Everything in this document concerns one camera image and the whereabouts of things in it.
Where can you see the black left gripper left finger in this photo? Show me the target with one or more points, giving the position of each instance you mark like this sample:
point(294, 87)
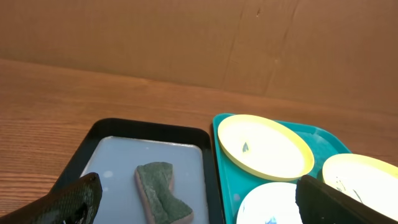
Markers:
point(77, 203)

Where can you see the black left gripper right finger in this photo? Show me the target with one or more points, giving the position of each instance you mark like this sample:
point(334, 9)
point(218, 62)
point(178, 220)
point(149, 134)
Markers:
point(319, 203)

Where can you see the white plate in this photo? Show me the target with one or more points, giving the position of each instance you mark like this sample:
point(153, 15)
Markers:
point(271, 203)

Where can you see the yellow plate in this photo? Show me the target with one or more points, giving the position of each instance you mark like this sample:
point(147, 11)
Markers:
point(265, 148)
point(365, 179)

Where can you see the green and orange sponge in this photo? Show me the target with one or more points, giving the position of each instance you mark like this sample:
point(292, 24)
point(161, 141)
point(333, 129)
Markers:
point(155, 185)

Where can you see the teal serving tray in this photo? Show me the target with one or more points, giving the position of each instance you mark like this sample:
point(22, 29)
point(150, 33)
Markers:
point(236, 183)

